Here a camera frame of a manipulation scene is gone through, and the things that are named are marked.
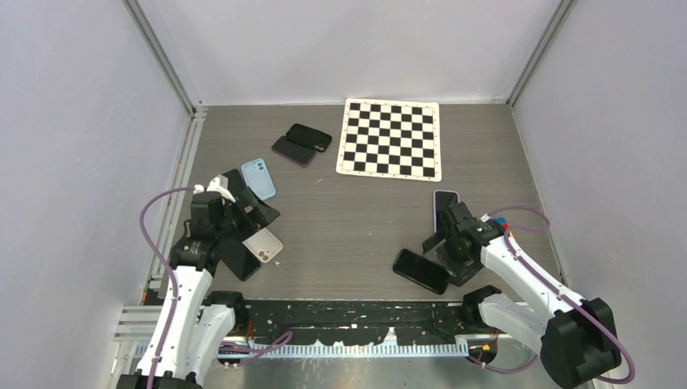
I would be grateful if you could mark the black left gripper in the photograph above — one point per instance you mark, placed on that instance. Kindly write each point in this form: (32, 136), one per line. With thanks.
(258, 217)

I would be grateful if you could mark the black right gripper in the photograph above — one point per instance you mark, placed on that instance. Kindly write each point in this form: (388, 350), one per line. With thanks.
(459, 272)

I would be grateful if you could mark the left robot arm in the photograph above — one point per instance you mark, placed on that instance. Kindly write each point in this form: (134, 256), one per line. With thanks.
(194, 321)

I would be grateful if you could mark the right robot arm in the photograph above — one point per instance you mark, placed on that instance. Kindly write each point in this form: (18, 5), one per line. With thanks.
(574, 338)

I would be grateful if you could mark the phone in lilac case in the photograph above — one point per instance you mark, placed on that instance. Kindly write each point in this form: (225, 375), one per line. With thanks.
(441, 200)

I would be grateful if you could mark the red blue toy block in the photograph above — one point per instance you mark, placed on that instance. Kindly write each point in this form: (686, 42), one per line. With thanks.
(501, 221)

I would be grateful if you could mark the black white chessboard mat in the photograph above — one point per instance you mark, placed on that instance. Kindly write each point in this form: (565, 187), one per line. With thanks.
(390, 139)

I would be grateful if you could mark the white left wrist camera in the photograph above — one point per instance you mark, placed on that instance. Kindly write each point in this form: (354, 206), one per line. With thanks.
(220, 185)

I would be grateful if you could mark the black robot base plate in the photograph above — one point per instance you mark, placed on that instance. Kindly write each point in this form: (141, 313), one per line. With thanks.
(356, 323)

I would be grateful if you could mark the aluminium front rail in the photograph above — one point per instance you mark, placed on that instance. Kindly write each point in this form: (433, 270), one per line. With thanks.
(138, 323)

